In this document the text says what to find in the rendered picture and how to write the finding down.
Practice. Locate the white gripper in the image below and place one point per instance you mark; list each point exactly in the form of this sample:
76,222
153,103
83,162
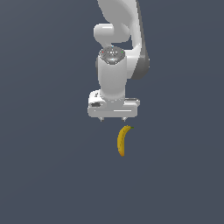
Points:
112,109

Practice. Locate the yellow banana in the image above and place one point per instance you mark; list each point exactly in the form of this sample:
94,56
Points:
121,141

